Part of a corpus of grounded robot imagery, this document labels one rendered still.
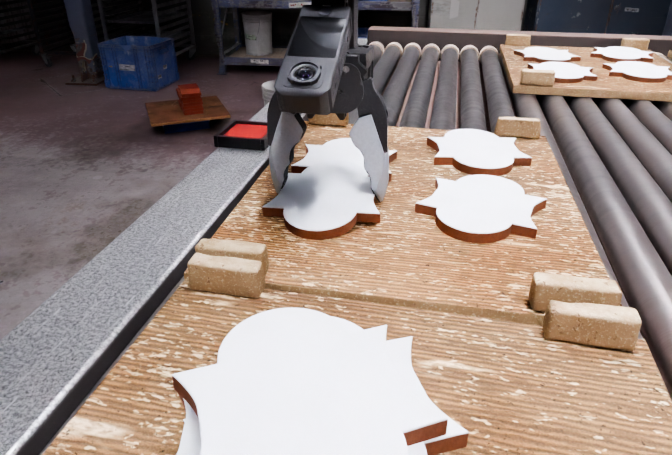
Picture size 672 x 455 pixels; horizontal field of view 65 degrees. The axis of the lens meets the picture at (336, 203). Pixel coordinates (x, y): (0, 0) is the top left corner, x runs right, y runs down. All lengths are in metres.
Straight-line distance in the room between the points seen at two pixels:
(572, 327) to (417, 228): 0.18
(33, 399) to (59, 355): 0.04
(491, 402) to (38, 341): 0.33
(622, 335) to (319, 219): 0.26
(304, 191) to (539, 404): 0.30
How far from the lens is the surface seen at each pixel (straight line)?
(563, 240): 0.53
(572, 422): 0.36
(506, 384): 0.37
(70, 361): 0.44
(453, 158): 0.66
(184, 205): 0.62
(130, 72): 4.83
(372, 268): 0.45
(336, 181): 0.56
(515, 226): 0.52
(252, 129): 0.80
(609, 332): 0.41
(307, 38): 0.46
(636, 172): 0.77
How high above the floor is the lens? 1.19
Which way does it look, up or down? 27 degrees down
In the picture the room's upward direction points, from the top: straight up
